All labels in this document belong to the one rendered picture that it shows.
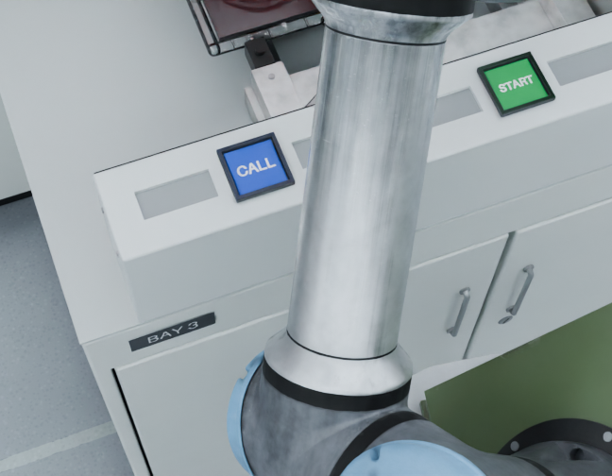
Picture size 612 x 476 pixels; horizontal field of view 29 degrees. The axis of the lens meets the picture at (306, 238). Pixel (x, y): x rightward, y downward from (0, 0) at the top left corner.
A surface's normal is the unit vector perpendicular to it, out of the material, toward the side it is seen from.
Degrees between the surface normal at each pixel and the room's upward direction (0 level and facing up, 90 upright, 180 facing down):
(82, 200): 0
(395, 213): 57
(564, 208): 90
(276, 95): 0
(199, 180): 0
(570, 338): 45
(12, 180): 90
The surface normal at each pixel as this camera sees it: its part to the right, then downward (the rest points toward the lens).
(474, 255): 0.36, 0.84
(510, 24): 0.02, -0.45
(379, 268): 0.36, 0.37
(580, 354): -0.68, -0.20
